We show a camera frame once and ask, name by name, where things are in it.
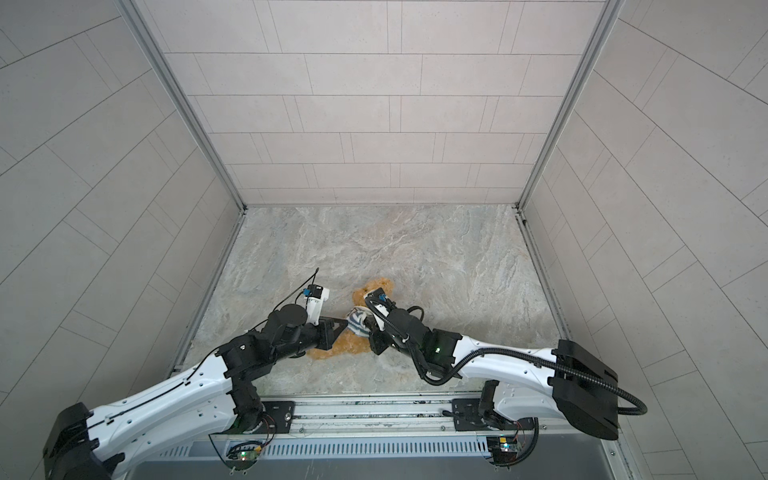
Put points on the left aluminium corner post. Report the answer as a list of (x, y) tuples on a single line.
[(151, 49)]

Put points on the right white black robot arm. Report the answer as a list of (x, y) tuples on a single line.
[(566, 382)]

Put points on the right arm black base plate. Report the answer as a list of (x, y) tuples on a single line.
[(466, 415)]

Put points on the left small circuit board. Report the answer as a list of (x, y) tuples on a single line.
[(248, 451)]

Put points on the blue white striped knit sweater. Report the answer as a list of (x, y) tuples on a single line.
[(361, 321)]

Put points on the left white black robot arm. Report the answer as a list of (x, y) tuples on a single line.
[(218, 396)]

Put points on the brown teddy bear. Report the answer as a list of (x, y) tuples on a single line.
[(355, 338)]

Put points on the right aluminium corner post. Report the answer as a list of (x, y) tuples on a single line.
[(605, 22)]

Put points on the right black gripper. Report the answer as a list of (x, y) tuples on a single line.
[(376, 339)]

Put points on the aluminium mounting rail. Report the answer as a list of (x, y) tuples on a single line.
[(421, 414)]

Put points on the aluminium corner post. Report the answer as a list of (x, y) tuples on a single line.
[(605, 22), (151, 49)]

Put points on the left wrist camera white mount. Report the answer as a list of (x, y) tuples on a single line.
[(315, 296)]

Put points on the right small circuit board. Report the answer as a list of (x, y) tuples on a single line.
[(504, 451)]

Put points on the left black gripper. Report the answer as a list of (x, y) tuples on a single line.
[(326, 336)]

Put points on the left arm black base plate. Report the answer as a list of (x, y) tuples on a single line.
[(275, 417)]

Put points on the small circuit board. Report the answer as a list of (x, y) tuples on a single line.
[(504, 451), (248, 451)]

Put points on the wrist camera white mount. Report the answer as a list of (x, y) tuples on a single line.
[(315, 296), (378, 302)]

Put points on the white ventilation grille strip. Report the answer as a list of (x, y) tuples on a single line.
[(376, 447)]

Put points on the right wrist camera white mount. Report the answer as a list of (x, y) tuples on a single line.
[(378, 302)]

